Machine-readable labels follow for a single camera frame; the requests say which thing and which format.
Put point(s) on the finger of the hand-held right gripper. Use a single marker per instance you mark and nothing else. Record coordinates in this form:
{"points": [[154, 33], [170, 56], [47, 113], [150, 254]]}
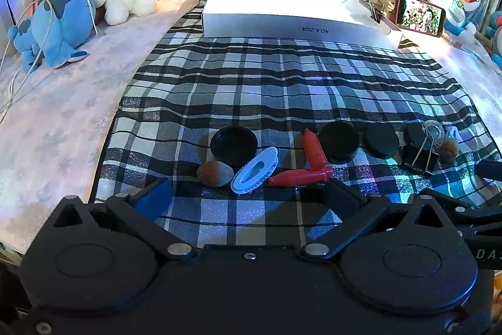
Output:
{"points": [[470, 213], [492, 170]]}

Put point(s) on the white cardboard box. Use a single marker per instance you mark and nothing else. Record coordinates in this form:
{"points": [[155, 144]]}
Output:
{"points": [[290, 5]]}

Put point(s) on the black round lid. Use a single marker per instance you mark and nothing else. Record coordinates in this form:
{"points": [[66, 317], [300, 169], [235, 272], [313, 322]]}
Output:
{"points": [[233, 144]]}

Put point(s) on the large black binder clip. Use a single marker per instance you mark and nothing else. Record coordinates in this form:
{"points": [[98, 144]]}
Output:
{"points": [[415, 162]]}

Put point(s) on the round blue white plush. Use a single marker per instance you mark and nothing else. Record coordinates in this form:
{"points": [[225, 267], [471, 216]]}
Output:
{"points": [[496, 29]]}

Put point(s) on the red smartphone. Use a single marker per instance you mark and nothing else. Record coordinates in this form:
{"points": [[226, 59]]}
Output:
{"points": [[419, 15]]}

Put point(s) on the clear plastic cap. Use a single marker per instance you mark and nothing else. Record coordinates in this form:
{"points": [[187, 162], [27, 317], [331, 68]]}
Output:
{"points": [[440, 127]]}

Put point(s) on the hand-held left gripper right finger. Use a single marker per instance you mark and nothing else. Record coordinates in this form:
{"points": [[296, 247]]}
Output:
{"points": [[343, 197]]}

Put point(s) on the light blue hair clip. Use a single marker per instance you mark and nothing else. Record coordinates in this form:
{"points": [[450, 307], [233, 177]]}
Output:
{"points": [[239, 184]]}

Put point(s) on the small light blue clip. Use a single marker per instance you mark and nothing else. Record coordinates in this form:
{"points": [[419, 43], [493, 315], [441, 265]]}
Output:
{"points": [[454, 131]]}

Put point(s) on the small brown ball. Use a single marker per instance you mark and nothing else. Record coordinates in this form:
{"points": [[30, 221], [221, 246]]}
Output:
{"points": [[450, 149]]}

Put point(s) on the black white plaid cloth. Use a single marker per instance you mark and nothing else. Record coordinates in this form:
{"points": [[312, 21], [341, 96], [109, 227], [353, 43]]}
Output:
{"points": [[294, 91]]}

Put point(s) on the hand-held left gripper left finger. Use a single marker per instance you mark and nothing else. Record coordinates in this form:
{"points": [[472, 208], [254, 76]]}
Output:
{"points": [[151, 199]]}

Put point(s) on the small black binder clip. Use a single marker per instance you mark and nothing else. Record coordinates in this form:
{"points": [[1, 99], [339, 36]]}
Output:
{"points": [[374, 15]]}

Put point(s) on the brown stone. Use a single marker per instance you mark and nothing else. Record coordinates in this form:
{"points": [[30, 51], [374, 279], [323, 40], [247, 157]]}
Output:
{"points": [[213, 174]]}

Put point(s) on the blue spotted plush toy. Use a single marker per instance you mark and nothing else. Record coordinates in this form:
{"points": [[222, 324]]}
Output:
{"points": [[62, 25]]}

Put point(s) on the red toy carrot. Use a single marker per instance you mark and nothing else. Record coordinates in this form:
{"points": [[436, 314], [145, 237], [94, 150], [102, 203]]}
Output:
{"points": [[313, 148]]}

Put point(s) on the black round cap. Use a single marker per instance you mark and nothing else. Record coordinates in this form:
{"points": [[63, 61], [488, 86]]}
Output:
{"points": [[339, 140], [382, 140], [413, 133]]}

